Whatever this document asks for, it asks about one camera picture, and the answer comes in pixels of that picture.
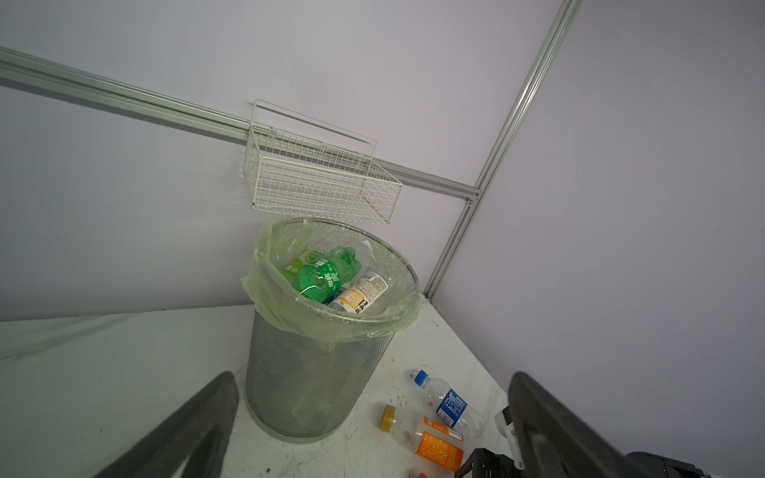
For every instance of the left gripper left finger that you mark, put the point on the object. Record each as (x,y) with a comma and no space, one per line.
(192,441)

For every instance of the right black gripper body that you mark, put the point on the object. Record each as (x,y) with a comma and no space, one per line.
(483,463)

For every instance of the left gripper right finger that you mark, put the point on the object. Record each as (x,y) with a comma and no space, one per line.
(555,442)

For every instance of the orange label bottle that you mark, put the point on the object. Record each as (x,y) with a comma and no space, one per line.
(424,437)

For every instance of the blue cap bottle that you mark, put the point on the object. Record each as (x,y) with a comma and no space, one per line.
(449,407)

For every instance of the green soda bottle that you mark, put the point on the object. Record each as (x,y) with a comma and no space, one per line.
(320,276)

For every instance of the clear bottle yellow label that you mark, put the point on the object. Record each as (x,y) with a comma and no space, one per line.
(366,297)

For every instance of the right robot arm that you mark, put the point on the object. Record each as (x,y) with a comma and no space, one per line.
(660,466)

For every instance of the mesh waste bin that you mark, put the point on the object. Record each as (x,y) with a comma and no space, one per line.
(303,389)

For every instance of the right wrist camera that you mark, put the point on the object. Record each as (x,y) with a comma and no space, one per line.
(506,428)

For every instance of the white wire wall basket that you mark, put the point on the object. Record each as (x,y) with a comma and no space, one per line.
(299,165)

